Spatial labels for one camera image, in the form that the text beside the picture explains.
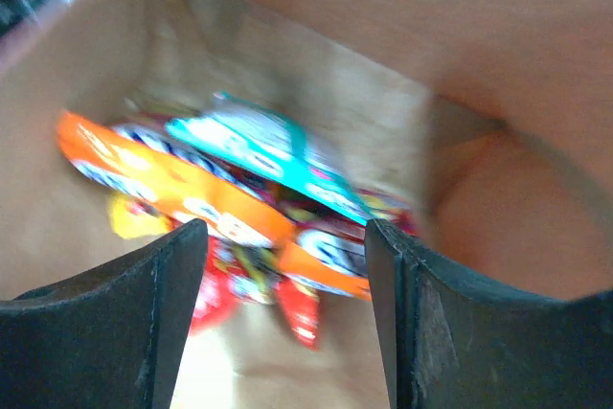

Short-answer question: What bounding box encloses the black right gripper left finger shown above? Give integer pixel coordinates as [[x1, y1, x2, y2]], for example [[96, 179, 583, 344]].
[[1, 219, 208, 408]]

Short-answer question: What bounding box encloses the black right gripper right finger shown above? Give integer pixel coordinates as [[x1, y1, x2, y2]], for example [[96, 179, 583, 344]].
[[365, 219, 612, 408]]

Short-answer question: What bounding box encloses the teal snack packet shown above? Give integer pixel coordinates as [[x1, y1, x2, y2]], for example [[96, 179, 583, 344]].
[[165, 91, 373, 225]]

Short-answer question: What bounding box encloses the red brown paper bag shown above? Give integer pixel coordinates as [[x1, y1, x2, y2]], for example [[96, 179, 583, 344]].
[[1, 0, 612, 408]]

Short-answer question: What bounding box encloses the red candy wrapper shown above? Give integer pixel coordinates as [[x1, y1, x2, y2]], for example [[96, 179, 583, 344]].
[[190, 237, 320, 350]]

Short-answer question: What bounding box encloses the orange candy bar pack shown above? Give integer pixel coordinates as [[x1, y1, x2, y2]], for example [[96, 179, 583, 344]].
[[57, 112, 372, 300]]

